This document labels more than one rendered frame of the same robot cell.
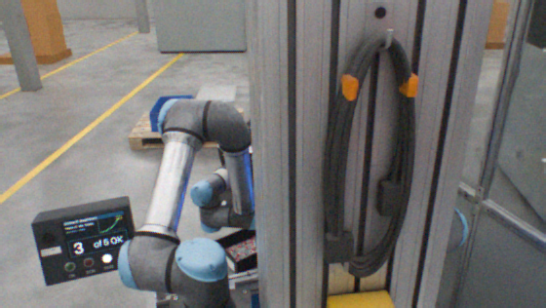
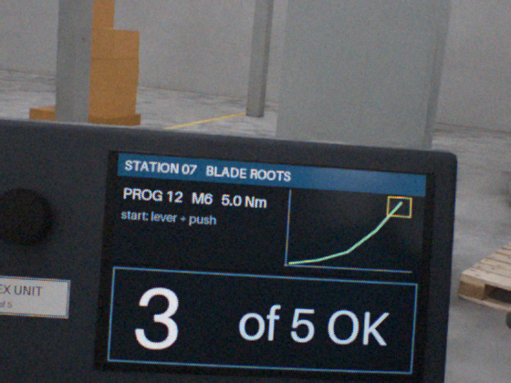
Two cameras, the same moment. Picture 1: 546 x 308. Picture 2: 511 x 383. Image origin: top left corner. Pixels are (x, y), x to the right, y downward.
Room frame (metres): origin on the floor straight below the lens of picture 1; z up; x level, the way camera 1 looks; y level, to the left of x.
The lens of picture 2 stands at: (0.66, 0.42, 1.31)
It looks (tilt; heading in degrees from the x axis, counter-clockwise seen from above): 13 degrees down; 14
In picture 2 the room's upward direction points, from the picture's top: 5 degrees clockwise
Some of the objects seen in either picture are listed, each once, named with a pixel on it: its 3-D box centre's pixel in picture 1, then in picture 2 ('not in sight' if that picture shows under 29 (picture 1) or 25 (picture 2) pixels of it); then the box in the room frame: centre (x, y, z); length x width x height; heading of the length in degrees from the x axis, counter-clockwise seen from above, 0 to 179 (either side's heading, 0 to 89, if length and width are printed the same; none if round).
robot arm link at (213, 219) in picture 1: (214, 214); not in sight; (1.24, 0.19, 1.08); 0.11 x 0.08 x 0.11; 78
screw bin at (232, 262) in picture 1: (250, 248); not in sight; (1.36, 0.09, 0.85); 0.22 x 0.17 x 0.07; 124
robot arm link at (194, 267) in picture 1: (201, 271); not in sight; (0.81, 0.17, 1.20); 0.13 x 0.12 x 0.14; 78
